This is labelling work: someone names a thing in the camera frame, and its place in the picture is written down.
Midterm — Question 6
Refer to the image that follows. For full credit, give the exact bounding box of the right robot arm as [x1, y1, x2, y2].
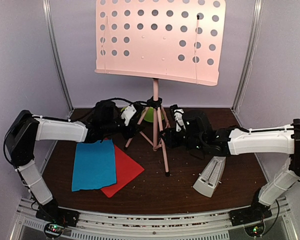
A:
[160, 106, 300, 226]

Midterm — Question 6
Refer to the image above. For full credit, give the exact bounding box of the blue paper sheet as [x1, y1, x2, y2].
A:
[71, 139, 117, 192]

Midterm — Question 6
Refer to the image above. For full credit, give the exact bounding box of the red paper sheet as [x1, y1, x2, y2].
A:
[101, 145, 145, 198]

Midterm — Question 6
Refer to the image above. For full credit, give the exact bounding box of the green plate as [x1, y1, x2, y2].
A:
[143, 107, 154, 123]

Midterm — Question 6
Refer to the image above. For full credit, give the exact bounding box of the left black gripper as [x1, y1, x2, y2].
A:
[102, 115, 146, 140]

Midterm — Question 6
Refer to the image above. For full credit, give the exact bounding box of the pink music stand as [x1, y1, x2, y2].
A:
[93, 0, 228, 178]

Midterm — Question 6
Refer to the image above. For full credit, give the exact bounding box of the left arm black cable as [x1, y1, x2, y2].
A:
[3, 97, 151, 163]

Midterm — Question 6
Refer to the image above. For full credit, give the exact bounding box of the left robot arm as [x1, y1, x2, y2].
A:
[3, 98, 145, 227]

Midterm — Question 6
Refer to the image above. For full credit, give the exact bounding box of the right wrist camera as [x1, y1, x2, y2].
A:
[169, 104, 186, 132]

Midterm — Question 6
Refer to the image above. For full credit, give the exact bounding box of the aluminium post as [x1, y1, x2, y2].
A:
[42, 0, 74, 113]
[232, 0, 264, 115]

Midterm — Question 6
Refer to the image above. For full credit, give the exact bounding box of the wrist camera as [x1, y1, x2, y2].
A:
[120, 104, 140, 126]
[169, 104, 186, 132]

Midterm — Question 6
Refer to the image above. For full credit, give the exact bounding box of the white metronome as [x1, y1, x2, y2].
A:
[192, 156, 226, 198]

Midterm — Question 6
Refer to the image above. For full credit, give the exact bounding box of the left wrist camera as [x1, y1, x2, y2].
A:
[120, 104, 140, 126]

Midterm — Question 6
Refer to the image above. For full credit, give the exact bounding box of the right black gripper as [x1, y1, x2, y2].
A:
[160, 126, 205, 152]

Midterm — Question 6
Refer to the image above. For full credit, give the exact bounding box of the left aluminium post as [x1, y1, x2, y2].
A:
[42, 0, 74, 113]

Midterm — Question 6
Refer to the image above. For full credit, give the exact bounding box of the right aluminium post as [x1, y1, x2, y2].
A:
[232, 0, 264, 115]

